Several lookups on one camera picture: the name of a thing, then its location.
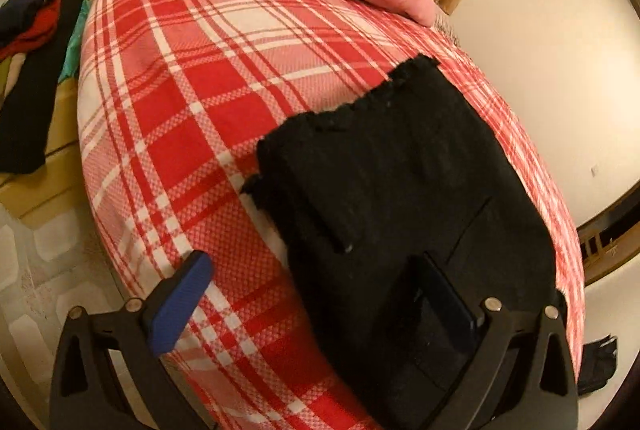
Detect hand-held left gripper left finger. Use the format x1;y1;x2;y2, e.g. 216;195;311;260
50;250;216;430

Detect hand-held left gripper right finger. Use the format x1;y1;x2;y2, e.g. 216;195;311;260
410;253;581;430

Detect black pants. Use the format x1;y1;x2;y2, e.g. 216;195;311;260
242;54;566;430

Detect dark hanging clothing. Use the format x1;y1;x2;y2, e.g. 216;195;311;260
577;335;619;396

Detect brown wooden door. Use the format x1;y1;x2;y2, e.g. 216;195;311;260
575;205;640;286

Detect red plaid bed sheet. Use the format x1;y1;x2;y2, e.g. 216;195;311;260
77;0;587;430

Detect black cloth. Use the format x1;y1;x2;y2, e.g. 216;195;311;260
0;0;86;175

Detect teal cloth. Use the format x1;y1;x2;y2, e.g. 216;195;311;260
57;23;87;84

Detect grey fringed blanket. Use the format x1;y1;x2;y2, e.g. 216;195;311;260
432;13;463;47

